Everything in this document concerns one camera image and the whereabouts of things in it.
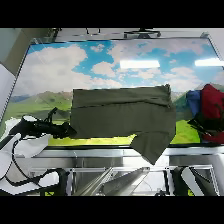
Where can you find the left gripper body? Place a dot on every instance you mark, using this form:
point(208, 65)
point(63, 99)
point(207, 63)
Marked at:
point(63, 130)

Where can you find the olive green garment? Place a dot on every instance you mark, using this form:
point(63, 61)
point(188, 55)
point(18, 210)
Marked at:
point(123, 115)

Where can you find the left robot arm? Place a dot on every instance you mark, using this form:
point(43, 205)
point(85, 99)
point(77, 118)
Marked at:
point(30, 128)

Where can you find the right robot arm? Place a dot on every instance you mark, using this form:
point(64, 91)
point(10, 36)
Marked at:
point(191, 181)

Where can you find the blue garment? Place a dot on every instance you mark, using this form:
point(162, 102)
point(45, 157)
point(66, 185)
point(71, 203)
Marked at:
point(194, 101)

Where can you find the black garment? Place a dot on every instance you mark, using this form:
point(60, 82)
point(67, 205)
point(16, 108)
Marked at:
point(203, 125)

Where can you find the red garment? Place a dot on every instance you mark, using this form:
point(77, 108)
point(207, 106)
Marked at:
point(212, 103)

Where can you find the silver frame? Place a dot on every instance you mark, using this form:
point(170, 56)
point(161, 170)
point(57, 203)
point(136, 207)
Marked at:
point(110, 155)

